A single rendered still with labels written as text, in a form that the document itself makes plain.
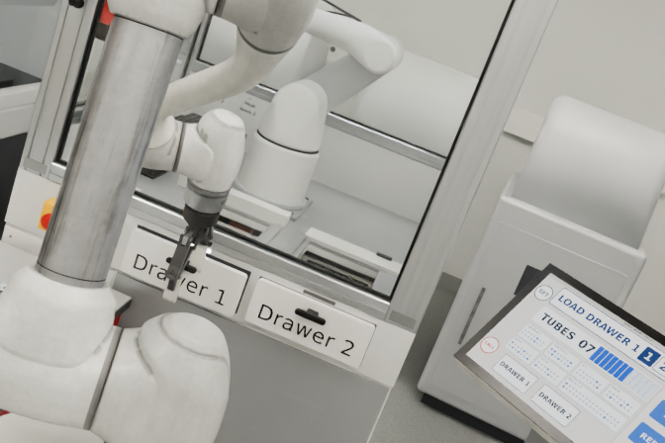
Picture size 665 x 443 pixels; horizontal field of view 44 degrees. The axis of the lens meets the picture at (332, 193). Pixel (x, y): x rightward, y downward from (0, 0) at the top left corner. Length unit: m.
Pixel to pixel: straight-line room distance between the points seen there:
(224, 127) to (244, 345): 0.61
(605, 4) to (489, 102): 3.23
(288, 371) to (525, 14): 0.97
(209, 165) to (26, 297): 0.57
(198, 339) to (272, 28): 0.46
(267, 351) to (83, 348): 0.86
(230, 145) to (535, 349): 0.76
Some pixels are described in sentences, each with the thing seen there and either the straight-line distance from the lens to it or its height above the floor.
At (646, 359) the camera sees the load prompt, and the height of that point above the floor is 1.15.
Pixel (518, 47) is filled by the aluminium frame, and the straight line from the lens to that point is 1.78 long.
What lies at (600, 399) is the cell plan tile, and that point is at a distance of 1.75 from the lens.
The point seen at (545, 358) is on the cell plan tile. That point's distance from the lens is 1.81.
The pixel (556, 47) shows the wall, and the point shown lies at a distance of 4.98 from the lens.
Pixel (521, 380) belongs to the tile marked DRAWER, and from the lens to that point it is 1.80.
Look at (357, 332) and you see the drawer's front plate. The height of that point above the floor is 0.90.
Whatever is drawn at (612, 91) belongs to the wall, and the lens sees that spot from 5.00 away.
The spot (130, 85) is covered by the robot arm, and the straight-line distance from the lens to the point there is 1.18.
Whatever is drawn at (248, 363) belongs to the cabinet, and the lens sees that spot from 2.04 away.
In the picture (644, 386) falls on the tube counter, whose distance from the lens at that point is 1.76.
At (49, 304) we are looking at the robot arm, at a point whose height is 1.11.
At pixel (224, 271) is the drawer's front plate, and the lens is 1.93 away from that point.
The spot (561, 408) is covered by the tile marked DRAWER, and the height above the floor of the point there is 1.01.
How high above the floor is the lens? 1.67
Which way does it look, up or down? 15 degrees down
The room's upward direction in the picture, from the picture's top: 21 degrees clockwise
